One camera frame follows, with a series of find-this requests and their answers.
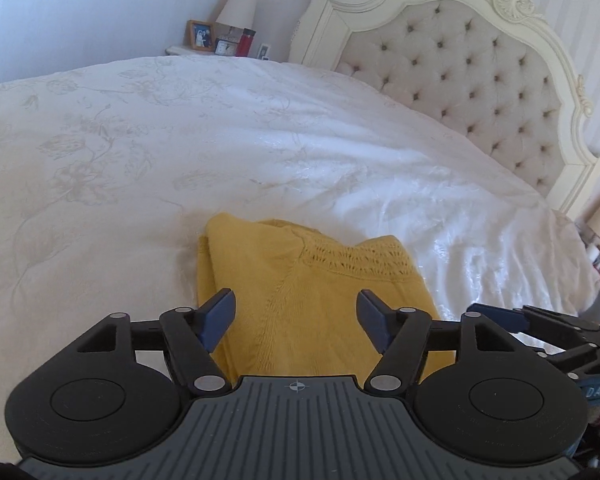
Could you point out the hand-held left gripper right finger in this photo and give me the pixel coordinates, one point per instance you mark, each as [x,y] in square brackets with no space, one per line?
[375,322]

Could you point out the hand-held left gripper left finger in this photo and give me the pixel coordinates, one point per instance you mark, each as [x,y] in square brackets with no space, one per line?
[217,317]

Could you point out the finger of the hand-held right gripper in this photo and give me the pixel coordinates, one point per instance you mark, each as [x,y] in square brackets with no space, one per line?
[505,319]
[565,359]

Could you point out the yellow knit sweater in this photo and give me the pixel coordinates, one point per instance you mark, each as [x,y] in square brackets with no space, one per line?
[305,320]

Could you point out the white floral bedspread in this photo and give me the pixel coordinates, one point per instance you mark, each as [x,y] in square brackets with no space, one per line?
[180,160]

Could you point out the cream tufted headboard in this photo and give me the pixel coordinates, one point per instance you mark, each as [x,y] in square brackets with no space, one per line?
[460,75]

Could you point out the white nightstand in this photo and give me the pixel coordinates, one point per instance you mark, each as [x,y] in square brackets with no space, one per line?
[180,50]

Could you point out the small table clock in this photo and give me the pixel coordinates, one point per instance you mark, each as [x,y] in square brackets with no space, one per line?
[226,47]

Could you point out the white wall outlet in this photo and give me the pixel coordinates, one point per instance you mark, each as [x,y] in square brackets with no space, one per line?
[264,51]

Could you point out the wooden photo frame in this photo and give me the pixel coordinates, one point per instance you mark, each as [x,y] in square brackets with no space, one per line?
[200,36]

